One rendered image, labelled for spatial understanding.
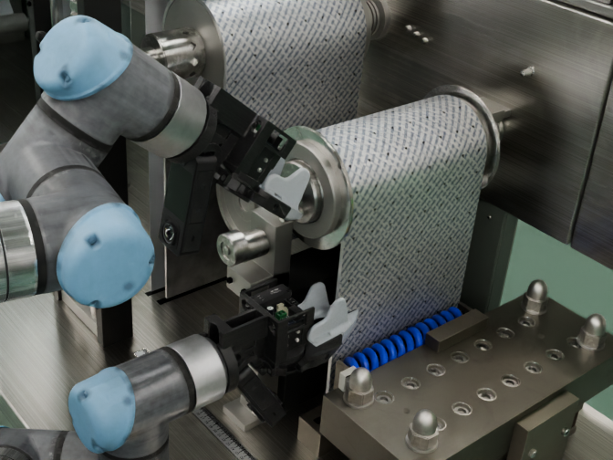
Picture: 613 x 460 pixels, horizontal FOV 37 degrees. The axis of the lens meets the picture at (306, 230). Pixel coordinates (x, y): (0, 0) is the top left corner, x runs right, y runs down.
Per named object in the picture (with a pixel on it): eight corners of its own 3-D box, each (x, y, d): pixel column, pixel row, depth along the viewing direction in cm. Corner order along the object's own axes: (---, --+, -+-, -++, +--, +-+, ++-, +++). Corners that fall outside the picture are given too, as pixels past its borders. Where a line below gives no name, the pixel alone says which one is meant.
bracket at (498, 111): (451, 114, 122) (454, 99, 121) (481, 105, 125) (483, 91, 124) (481, 128, 119) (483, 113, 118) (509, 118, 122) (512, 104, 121)
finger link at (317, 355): (350, 340, 106) (290, 368, 101) (349, 351, 107) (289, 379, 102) (325, 320, 109) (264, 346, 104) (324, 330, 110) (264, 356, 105)
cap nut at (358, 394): (337, 396, 109) (339, 366, 106) (359, 384, 111) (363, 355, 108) (357, 413, 106) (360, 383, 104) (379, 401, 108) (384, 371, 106)
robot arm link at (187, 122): (150, 154, 83) (105, 122, 88) (182, 173, 86) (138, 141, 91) (194, 84, 83) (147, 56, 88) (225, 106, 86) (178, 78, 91)
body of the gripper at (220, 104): (303, 145, 95) (232, 93, 86) (257, 214, 95) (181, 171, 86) (258, 119, 100) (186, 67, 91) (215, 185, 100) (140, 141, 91)
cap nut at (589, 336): (570, 339, 121) (578, 312, 119) (587, 330, 124) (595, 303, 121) (594, 354, 119) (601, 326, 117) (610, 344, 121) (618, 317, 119)
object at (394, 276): (327, 367, 114) (341, 241, 105) (455, 305, 128) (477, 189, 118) (330, 369, 114) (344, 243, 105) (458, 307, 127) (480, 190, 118)
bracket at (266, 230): (219, 413, 124) (224, 217, 108) (257, 395, 127) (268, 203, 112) (241, 434, 121) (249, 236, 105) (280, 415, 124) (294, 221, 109)
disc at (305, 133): (267, 220, 115) (270, 109, 108) (271, 219, 115) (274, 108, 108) (346, 270, 105) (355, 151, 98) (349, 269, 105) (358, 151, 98)
